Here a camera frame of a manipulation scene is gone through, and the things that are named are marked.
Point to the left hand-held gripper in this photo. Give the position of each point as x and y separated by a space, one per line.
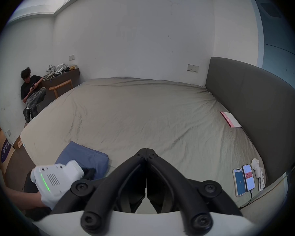
56 178

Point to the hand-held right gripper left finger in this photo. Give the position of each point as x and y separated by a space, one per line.
102 195

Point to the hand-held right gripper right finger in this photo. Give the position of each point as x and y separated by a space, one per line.
186 198

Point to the person's left forearm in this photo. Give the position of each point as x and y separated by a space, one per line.
16 198

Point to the person's left hand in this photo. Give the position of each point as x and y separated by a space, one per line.
33 200

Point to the folded blue garment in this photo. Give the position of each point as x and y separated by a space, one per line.
86 156

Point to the phone with blue screen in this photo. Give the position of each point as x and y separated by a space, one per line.
239 182

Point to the phone with red-white screen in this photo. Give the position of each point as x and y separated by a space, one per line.
249 177

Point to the pink and white card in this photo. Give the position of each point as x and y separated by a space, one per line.
231 120

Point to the wooden chair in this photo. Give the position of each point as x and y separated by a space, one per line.
61 85

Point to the bed with beige sheet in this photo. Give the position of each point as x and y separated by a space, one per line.
147 112

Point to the dark shelf with spare grippers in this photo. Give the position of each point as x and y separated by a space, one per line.
64 75

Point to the grey padded headboard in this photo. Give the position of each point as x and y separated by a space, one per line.
255 102

